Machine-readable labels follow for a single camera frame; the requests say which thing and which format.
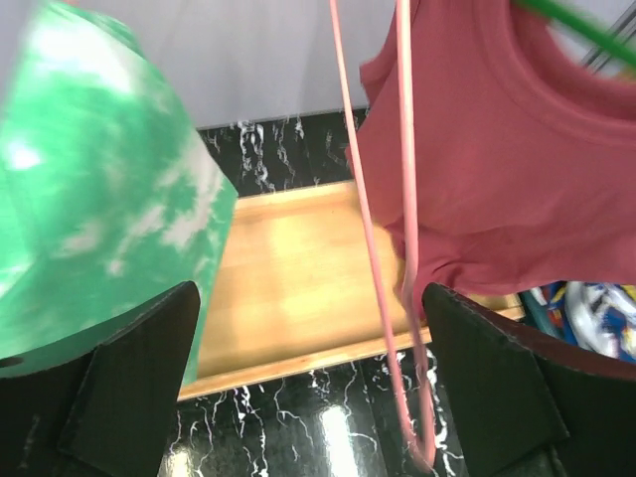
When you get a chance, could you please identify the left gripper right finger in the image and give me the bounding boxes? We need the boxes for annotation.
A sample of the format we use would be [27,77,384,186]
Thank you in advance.
[422,283,635,477]

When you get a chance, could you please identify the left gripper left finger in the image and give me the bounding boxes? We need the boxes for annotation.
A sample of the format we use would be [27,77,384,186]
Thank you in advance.
[1,281,200,476]

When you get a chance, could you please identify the pink wire hanger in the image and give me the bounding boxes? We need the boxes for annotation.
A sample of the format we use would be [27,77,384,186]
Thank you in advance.
[328,0,438,471]

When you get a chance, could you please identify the blue red white trousers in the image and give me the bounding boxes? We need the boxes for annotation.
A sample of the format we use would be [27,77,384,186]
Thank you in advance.
[540,281,635,363]

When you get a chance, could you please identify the green tie-dye trousers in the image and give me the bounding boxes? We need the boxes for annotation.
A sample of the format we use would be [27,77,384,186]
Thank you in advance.
[1,1,238,358]

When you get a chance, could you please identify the green plastic hanger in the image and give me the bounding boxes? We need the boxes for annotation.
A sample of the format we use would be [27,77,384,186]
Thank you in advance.
[516,0,635,78]

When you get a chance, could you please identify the wooden clothes rack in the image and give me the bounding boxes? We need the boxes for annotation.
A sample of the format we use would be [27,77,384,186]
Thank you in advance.
[176,179,528,402]

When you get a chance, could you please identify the maroon tank top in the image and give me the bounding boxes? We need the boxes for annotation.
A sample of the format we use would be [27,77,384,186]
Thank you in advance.
[345,0,636,322]

